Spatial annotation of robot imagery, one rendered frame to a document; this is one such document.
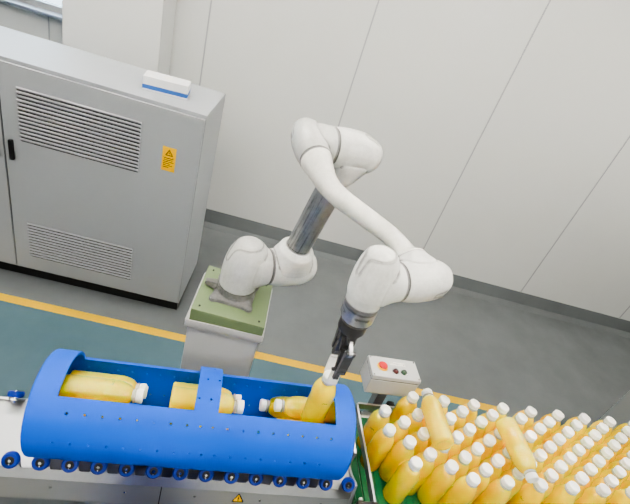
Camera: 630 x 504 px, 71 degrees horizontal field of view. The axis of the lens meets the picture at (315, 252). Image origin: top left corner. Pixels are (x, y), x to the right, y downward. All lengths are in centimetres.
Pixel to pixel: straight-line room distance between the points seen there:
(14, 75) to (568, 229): 435
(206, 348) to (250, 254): 47
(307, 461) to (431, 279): 63
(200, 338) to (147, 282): 134
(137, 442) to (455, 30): 331
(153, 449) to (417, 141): 316
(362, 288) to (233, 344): 96
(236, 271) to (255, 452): 70
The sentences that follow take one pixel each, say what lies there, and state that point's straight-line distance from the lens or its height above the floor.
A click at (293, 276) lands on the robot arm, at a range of 181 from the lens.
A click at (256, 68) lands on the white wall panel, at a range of 371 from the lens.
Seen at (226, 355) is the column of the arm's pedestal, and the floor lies 84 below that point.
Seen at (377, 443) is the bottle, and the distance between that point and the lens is 161.
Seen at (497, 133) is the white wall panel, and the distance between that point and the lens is 402.
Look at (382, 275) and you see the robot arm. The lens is 101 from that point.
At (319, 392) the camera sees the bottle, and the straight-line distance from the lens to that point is 131.
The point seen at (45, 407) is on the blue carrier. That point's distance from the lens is 134.
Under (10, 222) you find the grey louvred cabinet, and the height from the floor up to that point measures 44.
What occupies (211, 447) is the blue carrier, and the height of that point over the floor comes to 115.
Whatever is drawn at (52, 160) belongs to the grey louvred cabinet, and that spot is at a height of 94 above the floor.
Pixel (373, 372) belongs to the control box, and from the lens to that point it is 173.
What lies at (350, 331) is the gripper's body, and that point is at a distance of 113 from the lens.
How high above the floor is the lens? 228
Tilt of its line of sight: 32 degrees down
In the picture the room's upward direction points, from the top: 19 degrees clockwise
